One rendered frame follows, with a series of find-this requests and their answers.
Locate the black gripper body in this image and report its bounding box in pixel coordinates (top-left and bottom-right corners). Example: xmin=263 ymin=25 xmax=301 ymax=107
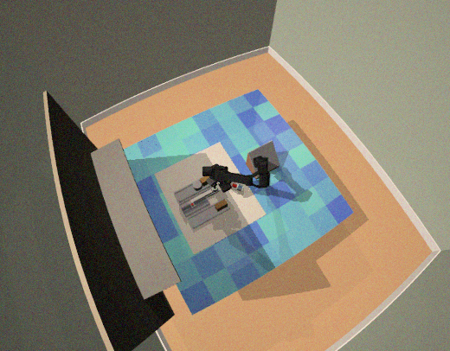
xmin=213 ymin=164 xmax=232 ymax=193

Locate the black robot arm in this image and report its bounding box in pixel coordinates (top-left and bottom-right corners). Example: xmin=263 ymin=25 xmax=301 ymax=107
xmin=202 ymin=156 xmax=270 ymax=188

